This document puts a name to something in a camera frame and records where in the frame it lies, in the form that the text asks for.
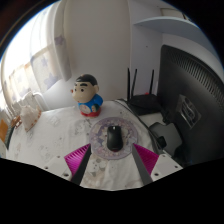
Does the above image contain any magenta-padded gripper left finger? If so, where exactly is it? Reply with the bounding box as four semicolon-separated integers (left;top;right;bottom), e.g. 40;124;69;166
42;143;93;186

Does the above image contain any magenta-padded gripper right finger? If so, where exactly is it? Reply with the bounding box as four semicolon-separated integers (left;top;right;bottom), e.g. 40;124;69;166
131;143;184;186

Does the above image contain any black computer mouse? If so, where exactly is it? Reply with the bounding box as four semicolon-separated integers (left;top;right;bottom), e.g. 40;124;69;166
106;125;123;152

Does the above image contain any round purple printed mouse pad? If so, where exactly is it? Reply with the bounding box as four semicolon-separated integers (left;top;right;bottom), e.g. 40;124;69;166
88;116;139;160

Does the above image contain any white printed tablecloth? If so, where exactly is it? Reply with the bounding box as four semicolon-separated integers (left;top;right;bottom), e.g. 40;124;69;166
4;100;168;191

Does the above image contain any black router with antennas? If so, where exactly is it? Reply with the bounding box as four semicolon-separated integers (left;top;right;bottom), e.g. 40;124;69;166
125;67;163;116

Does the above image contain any cartoon boy figurine clock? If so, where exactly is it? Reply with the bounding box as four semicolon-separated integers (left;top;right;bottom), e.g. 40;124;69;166
70;73;104;118

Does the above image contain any wooden model sailing ship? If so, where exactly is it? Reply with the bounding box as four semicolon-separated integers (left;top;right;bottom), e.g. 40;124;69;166
1;106;23;129

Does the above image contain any black computer monitor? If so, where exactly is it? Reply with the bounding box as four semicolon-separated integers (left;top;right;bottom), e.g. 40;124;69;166
148;44;224;168

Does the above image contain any orange wooden chair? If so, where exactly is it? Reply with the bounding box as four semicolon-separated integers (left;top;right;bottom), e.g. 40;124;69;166
0;119;9;144

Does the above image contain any white star-print curtain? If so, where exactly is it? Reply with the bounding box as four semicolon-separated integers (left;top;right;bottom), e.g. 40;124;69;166
0;0;73;111

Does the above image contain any black cable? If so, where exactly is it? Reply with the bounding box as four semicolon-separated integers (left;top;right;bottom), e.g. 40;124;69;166
114;99;163;155

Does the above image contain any white wall shelf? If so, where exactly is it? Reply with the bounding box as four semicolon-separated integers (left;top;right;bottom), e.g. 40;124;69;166
133;8;214;51

